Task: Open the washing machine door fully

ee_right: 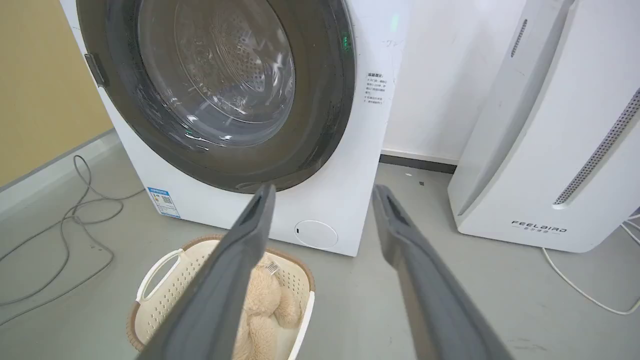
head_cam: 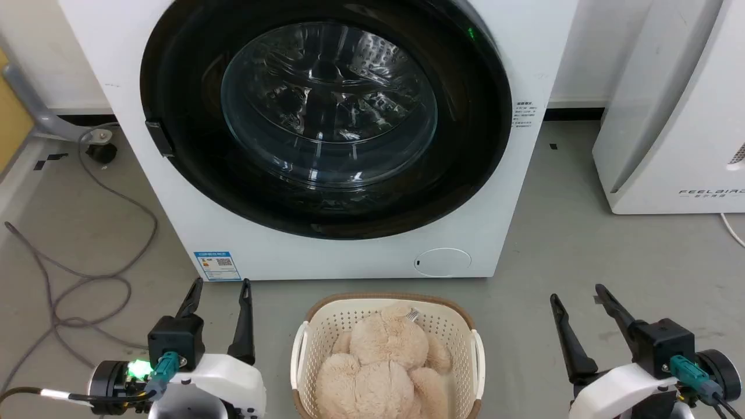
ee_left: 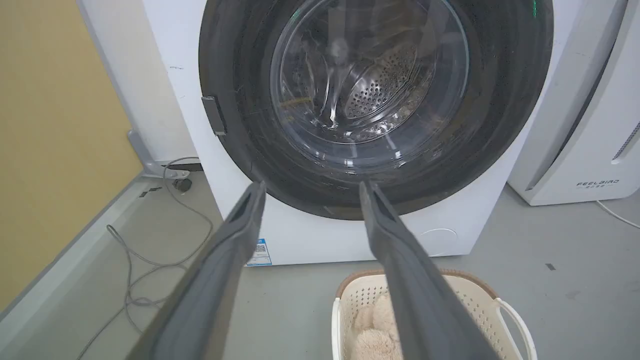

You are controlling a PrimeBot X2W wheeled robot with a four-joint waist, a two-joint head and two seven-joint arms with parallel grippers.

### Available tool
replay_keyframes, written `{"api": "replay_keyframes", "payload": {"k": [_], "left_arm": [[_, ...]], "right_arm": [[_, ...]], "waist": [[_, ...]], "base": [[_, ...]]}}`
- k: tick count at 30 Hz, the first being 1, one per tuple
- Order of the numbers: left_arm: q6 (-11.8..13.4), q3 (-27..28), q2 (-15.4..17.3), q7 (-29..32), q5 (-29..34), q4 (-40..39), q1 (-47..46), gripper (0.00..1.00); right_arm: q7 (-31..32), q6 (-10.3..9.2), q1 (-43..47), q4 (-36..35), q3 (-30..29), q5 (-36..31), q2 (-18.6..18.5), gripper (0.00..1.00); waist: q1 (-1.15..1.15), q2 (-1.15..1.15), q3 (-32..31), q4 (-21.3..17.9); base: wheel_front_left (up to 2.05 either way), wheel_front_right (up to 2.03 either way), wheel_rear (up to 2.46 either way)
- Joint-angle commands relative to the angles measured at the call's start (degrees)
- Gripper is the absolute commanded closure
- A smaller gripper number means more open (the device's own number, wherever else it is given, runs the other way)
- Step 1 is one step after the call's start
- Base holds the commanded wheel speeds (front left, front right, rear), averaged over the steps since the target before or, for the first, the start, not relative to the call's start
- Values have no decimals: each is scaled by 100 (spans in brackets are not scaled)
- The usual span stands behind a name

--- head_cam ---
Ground left gripper cable teal connector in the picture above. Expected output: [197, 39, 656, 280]
[0, 351, 182, 409]

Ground white and brown laundry basket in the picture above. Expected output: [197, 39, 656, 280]
[290, 293, 486, 419]

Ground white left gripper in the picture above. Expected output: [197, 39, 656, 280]
[88, 278, 268, 419]

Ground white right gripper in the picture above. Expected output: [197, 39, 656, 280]
[550, 283, 743, 419]

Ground grey metal frame leg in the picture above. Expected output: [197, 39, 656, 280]
[0, 63, 113, 144]

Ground beige plush teddy bear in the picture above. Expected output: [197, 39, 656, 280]
[315, 306, 453, 419]

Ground grey floor cable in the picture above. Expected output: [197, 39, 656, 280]
[0, 123, 159, 396]

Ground black door handle latch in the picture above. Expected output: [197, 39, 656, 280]
[145, 119, 175, 158]

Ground yellow wooden panel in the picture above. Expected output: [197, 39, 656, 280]
[0, 48, 36, 175]

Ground blue energy label sticker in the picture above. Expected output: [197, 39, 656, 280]
[194, 251, 242, 282]

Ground black caster wheel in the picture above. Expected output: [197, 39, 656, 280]
[86, 143, 118, 165]

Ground black round washing machine door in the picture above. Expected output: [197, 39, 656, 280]
[140, 0, 513, 240]

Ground white power cable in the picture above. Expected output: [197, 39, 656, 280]
[720, 212, 745, 248]

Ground right gripper cable teal connector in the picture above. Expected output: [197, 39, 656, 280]
[669, 355, 745, 419]

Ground round white filter cover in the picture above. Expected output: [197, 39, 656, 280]
[414, 248, 473, 278]

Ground white front-load washing machine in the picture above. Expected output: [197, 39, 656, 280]
[57, 0, 580, 282]

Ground gripper cable teal connector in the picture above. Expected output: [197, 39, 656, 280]
[0, 351, 182, 409]
[669, 355, 745, 419]

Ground white floor-standing appliance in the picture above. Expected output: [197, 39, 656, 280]
[592, 0, 745, 215]

